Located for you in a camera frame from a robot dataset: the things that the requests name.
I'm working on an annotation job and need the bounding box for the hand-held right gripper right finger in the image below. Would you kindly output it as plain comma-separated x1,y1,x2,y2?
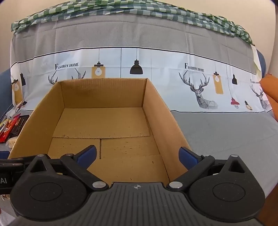
167,147,246,192

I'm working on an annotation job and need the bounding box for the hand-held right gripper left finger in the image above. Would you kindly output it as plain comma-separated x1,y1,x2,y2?
26,146,109,192

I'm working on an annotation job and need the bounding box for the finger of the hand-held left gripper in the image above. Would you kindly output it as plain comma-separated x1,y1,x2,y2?
0,156,33,167

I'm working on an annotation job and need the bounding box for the clear cracker snack packet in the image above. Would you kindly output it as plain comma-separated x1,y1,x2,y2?
6,138,19,148

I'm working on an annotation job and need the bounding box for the red snack packet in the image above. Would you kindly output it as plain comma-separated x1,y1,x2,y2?
0,120,14,143
9,115,22,127

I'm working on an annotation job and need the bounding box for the brown cardboard box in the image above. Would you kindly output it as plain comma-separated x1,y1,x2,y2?
7,78,193,185

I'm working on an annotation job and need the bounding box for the dark brown snack packet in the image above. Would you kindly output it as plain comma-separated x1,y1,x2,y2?
11,115,30,138

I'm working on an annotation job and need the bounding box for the orange cushion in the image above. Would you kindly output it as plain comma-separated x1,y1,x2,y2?
259,74,278,122

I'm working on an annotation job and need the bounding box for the grey deer printed cloth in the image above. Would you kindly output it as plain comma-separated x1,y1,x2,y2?
0,10,278,226

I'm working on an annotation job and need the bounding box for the green checkered cloth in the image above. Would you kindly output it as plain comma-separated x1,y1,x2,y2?
11,0,254,46

